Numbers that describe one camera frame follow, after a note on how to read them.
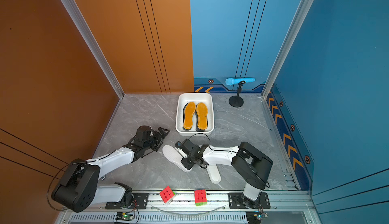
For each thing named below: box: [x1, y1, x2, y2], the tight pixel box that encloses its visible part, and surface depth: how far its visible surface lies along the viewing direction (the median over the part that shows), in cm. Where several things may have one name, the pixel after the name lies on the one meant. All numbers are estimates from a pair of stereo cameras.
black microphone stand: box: [228, 80, 246, 108], surface depth 117 cm
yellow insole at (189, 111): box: [182, 101, 197, 130], surface depth 105 cm
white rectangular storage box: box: [175, 92, 215, 137], surface depth 105 cm
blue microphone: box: [225, 77, 256, 86], surface depth 98 cm
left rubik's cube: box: [159, 185, 176, 205], surface depth 72 cm
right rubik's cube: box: [193, 189, 208, 207], surface depth 72 cm
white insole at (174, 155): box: [162, 144, 193, 173], surface depth 91 cm
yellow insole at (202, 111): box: [196, 102, 209, 131], surface depth 104 cm
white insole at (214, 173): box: [206, 163, 222, 184], surface depth 82 cm
